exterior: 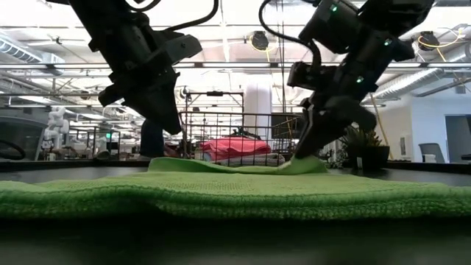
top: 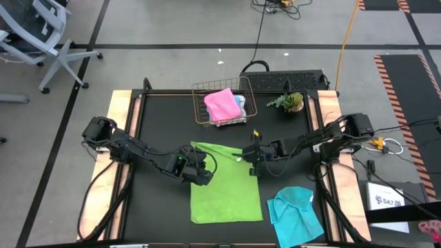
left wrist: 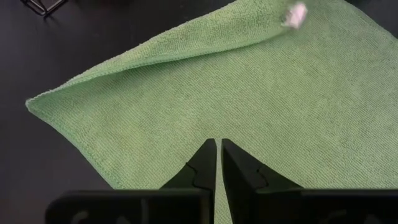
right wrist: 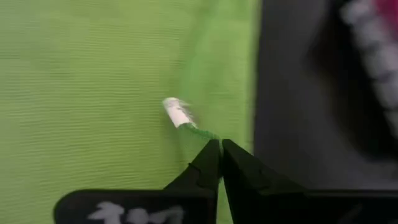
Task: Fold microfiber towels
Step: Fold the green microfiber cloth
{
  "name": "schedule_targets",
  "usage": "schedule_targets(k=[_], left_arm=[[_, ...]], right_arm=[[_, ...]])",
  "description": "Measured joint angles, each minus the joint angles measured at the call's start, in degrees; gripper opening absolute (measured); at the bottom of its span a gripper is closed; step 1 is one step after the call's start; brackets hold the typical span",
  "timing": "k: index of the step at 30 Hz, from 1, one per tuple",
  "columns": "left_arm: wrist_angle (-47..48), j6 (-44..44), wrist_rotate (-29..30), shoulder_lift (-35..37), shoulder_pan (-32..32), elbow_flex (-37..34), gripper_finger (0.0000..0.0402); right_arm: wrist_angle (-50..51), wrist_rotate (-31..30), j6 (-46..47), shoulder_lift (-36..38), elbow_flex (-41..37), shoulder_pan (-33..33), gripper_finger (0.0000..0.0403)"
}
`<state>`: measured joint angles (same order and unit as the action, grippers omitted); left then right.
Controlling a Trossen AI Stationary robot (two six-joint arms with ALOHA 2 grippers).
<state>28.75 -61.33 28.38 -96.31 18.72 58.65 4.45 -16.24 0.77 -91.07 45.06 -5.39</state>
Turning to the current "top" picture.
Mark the black diagonal frame strut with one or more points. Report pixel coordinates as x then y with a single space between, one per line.
339 211
112 208

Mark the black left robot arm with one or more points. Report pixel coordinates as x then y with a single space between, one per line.
124 144

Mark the white labelled box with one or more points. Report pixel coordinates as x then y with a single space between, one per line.
382 193

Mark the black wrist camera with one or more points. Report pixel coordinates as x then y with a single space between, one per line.
203 179
255 171

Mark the yellow tag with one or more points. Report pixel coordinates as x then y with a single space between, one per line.
256 133

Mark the small green potted plant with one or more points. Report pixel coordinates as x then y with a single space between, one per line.
295 101

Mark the teal microfiber towel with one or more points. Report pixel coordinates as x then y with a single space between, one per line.
293 217

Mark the black hazard-striped floor mat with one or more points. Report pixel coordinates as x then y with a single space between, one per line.
379 4
406 103

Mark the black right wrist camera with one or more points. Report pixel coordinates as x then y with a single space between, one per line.
255 171

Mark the black beam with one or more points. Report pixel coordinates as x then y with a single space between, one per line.
413 211

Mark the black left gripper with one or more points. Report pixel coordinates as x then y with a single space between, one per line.
196 160

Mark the black table frame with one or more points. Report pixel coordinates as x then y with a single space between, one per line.
162 92

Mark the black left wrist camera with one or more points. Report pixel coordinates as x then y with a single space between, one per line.
203 179

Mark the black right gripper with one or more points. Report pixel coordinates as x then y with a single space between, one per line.
260 153

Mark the wooden table side board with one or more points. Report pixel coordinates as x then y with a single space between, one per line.
103 193
349 193

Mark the pink patterned object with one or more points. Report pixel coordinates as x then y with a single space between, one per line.
430 229

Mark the pink microfiber towel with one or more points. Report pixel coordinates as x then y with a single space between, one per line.
222 105

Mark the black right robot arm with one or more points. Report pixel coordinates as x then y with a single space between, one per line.
327 136

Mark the black power adapter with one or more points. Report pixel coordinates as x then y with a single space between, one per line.
371 165

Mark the silver metal bracket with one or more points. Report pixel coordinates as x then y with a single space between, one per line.
315 149

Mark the black perforated computer case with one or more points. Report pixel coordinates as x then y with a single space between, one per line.
275 81

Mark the green microfiber towel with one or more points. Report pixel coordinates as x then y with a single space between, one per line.
227 193

